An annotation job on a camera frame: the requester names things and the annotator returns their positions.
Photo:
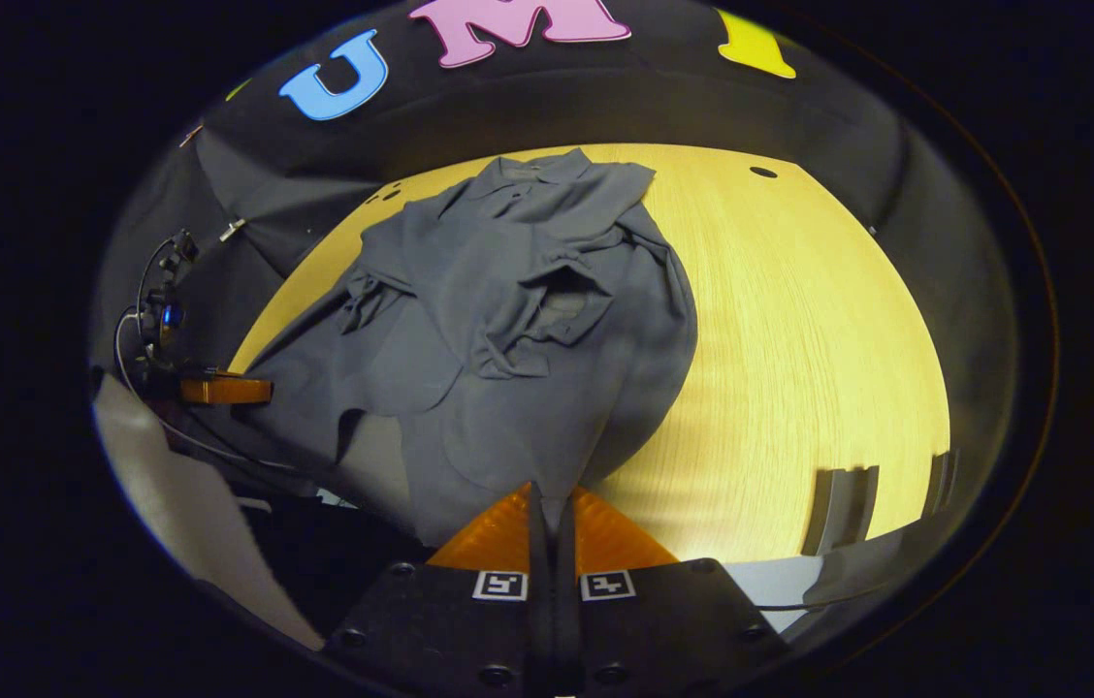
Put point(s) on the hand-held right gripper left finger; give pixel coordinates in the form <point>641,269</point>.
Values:
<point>537,620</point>

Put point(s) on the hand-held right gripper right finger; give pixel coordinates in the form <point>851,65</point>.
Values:
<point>568,620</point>

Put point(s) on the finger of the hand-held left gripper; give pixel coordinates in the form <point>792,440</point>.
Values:
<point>227,390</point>

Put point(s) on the grey polo shirt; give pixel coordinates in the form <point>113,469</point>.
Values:
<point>508,320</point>

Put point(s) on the silver metal clip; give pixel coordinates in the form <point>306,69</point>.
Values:
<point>232,231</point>

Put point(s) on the reddish metal clip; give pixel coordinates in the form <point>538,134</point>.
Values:
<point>190,136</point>

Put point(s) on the black backdrop cloth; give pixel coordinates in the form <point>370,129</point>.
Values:
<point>605,97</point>

